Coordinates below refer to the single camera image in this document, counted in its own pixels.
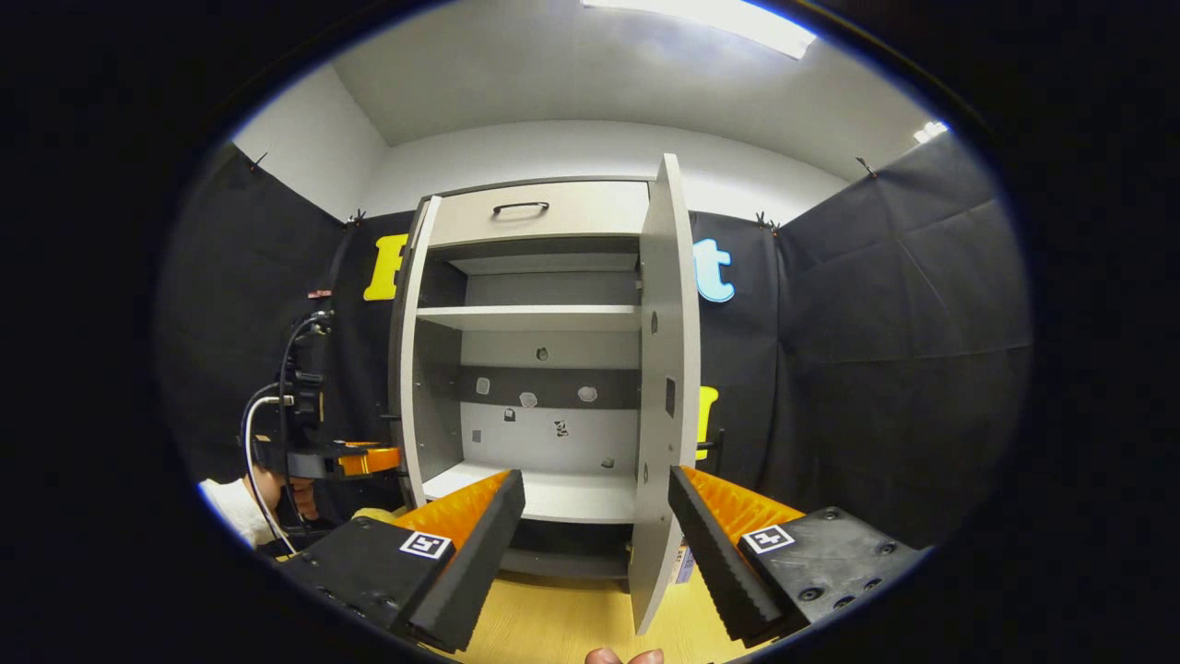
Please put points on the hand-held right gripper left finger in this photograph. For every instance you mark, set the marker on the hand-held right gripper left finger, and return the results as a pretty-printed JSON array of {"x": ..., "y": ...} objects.
[{"x": 470, "y": 563}]

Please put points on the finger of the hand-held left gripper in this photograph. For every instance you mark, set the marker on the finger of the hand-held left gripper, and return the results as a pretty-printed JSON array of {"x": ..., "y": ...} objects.
[{"x": 369, "y": 459}]

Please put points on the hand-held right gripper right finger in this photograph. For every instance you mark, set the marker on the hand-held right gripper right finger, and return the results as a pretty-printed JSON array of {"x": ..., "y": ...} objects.
[{"x": 719, "y": 563}]

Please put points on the camera sticker beige cabinet door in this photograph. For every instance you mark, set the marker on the camera sticker beige cabinet door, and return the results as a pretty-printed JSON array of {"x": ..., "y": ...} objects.
[{"x": 417, "y": 350}]

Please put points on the beige double-door shoe cabinet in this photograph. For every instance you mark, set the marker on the beige double-door shoe cabinet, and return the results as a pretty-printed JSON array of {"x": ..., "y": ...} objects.
[{"x": 553, "y": 433}]

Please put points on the headphone sticker beige cabinet door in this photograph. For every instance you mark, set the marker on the headphone sticker beige cabinet door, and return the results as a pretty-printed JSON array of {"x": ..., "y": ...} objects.
[{"x": 666, "y": 350}]

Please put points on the white cabinet shelf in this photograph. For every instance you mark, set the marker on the white cabinet shelf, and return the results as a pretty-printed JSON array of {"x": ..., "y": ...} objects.
[
  {"x": 572, "y": 493},
  {"x": 530, "y": 317},
  {"x": 544, "y": 264}
]

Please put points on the beige cabinet drawer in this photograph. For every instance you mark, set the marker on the beige cabinet drawer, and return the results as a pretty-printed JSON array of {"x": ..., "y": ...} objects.
[{"x": 590, "y": 210}]

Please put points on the white printed box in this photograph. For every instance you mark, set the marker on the white printed box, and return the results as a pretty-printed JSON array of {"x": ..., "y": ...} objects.
[{"x": 684, "y": 563}]

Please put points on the black cloth clip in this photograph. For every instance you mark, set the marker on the black cloth clip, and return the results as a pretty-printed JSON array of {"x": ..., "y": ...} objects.
[
  {"x": 356, "y": 219},
  {"x": 257, "y": 162},
  {"x": 767, "y": 221},
  {"x": 867, "y": 167}
]

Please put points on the black backdrop cloth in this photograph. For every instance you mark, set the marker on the black backdrop cloth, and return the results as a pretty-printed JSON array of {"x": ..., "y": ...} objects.
[{"x": 876, "y": 323}]

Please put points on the small ceiling light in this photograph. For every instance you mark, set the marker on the small ceiling light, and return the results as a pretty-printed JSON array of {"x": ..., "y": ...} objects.
[{"x": 931, "y": 132}]

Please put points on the long ceiling light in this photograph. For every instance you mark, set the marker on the long ceiling light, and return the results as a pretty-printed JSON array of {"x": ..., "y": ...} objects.
[{"x": 710, "y": 20}]

